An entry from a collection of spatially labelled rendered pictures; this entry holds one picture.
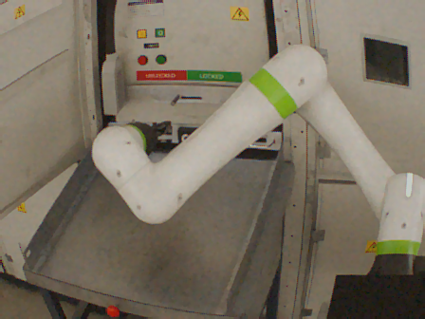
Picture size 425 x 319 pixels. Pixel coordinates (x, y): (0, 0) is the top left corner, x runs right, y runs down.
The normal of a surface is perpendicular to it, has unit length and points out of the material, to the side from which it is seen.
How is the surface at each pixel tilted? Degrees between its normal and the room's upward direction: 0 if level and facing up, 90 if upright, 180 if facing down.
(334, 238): 90
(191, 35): 90
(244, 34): 90
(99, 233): 0
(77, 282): 0
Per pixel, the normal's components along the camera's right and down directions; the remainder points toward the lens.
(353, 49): -0.25, 0.50
